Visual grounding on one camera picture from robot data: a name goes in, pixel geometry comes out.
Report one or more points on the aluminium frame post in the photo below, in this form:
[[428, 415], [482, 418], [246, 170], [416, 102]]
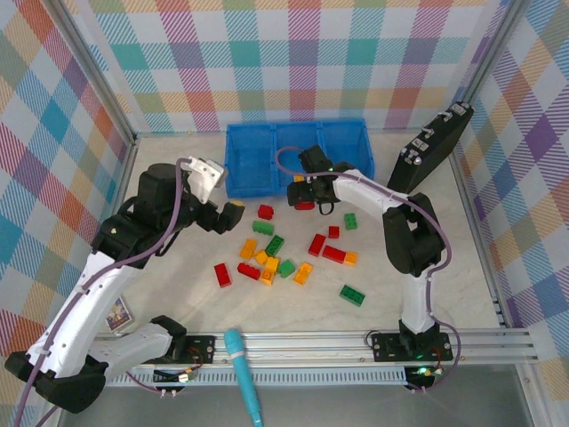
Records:
[[495, 44], [103, 80]]

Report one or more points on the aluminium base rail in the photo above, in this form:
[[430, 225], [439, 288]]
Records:
[[311, 351]]

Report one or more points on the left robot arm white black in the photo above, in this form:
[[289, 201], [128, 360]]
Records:
[[100, 289]]

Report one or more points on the small printed picture card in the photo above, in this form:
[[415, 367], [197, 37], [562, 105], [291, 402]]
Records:
[[119, 313]]

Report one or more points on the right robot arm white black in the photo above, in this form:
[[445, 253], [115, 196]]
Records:
[[360, 195]]

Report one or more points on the small orange lego brick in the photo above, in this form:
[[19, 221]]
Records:
[[351, 258], [268, 277], [261, 256], [298, 179], [271, 265]]

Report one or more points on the black case with metal latches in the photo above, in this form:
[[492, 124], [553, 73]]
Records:
[[427, 155]]

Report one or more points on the small red lego brick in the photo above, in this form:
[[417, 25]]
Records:
[[266, 211], [334, 231]]

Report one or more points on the blue three-compartment bin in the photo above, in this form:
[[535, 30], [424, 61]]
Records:
[[251, 178]]

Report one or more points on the small green lego brick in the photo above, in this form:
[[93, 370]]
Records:
[[350, 221], [286, 268]]

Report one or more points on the teal toy microphone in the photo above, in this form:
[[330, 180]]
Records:
[[242, 378]]

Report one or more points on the aluminium frame side bar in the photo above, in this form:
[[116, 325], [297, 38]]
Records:
[[488, 267], [129, 155]]

